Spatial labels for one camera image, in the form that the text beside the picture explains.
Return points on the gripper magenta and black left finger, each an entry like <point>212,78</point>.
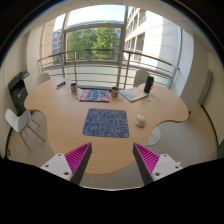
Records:
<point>70,166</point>

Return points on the gripper magenta and black right finger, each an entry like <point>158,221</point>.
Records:
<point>153,166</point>

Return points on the blue patterned mouse pad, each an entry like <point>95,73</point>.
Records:
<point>106,123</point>

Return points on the white chair with wooden legs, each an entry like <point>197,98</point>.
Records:
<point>20,123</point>

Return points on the red and blue book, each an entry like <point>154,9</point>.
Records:
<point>93,95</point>

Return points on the open magazine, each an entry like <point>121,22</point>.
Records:
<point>133,94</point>

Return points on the dark patterned mug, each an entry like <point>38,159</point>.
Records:
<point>73,88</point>

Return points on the blue stapler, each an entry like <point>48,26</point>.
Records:
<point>61,84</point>

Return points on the black cylindrical speaker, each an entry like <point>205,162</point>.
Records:
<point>148,84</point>

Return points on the small potted plant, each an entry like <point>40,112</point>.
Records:
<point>114,91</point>

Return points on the white chair far right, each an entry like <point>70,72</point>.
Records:
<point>140,77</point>

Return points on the white chair far left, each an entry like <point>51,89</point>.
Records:
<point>42,78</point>

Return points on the black printer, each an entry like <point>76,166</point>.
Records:
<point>18,91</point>

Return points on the metal balcony railing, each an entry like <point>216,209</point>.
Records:
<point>106,68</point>

